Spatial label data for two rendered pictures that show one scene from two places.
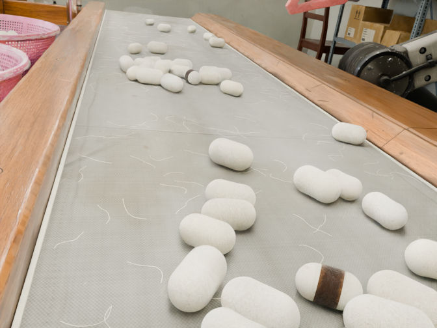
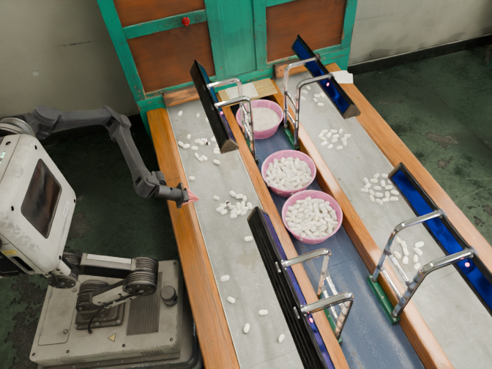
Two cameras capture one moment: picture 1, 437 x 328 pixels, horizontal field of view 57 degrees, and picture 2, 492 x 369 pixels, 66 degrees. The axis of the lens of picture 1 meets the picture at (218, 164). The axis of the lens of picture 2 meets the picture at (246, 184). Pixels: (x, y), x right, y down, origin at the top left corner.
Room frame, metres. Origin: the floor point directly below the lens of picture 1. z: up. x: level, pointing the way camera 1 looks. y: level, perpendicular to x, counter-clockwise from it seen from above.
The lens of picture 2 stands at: (1.61, 0.21, 2.17)
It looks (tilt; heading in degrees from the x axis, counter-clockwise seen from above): 51 degrees down; 184
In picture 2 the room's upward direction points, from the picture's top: 7 degrees counter-clockwise
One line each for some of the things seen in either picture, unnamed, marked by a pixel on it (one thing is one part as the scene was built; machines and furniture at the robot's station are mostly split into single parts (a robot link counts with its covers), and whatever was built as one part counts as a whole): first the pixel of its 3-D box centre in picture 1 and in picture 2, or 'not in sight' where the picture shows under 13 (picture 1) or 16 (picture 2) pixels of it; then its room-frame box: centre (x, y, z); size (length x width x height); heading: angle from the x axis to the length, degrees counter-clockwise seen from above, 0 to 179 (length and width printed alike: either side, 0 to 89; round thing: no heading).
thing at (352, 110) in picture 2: not in sight; (322, 72); (0.06, 0.55, 1.08); 0.62 x 0.08 x 0.07; 16
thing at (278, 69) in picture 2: not in sight; (297, 65); (-0.38, 0.48, 0.83); 0.30 x 0.06 x 0.07; 106
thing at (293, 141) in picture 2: not in sight; (305, 106); (0.09, 0.47, 0.90); 0.20 x 0.19 x 0.45; 16
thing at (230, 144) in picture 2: not in sight; (211, 101); (0.22, 0.01, 1.08); 0.62 x 0.08 x 0.07; 16
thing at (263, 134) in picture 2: not in sight; (259, 121); (-0.02, 0.23, 0.72); 0.27 x 0.27 x 0.10
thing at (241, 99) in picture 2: not in sight; (231, 126); (0.20, 0.09, 0.90); 0.20 x 0.19 x 0.45; 16
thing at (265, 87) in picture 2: not in sight; (247, 91); (-0.23, 0.17, 0.77); 0.33 x 0.15 x 0.01; 106
